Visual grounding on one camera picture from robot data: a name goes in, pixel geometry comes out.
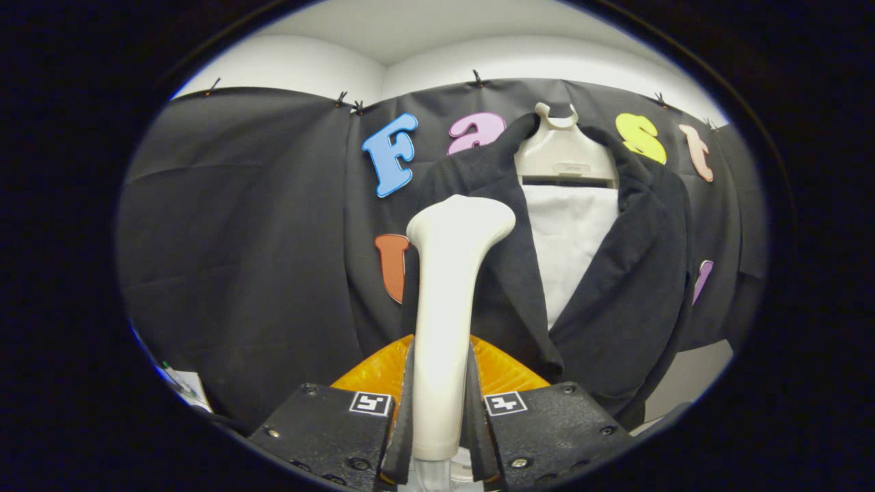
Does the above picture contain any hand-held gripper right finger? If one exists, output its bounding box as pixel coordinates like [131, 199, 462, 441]
[467, 335, 633, 491]

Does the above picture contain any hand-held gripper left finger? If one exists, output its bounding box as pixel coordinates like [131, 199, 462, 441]
[246, 335, 416, 491]

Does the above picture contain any black suit jacket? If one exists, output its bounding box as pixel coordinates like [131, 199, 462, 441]
[400, 113, 695, 431]

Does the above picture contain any white shirt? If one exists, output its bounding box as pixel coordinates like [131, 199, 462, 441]
[521, 183, 619, 331]

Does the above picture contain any white paper clutter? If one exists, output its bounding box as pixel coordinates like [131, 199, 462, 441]
[154, 359, 213, 414]

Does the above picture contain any grey and beige cabinet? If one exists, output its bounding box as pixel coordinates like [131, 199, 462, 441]
[643, 340, 736, 424]

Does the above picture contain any black backdrop cloth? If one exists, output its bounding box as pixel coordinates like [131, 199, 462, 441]
[116, 77, 770, 431]

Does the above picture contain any cream plastic hanger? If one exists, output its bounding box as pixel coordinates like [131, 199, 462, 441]
[514, 102, 619, 189]

